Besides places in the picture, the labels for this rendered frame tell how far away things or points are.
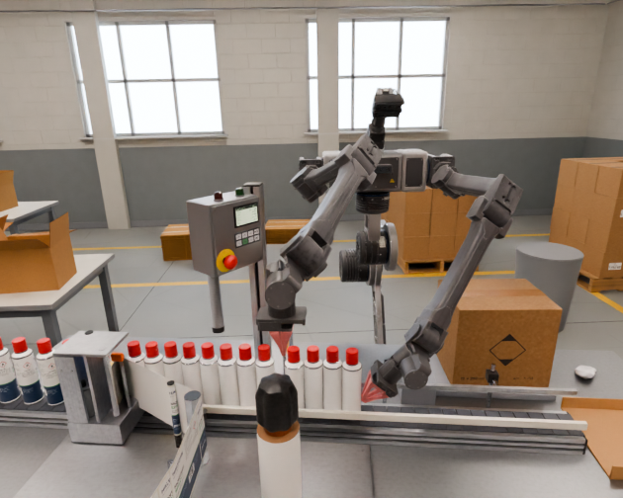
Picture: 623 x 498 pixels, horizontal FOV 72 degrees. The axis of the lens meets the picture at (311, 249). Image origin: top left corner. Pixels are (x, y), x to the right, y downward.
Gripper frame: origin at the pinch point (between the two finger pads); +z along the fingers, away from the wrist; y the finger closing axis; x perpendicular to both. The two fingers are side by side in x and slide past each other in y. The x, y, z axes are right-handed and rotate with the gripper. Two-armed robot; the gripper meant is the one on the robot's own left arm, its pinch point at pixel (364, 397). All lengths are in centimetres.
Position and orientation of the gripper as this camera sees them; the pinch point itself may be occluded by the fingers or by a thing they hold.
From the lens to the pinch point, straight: 124.8
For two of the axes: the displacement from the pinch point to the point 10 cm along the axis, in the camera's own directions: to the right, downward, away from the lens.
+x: 7.8, 6.1, 1.2
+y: -0.9, 3.0, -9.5
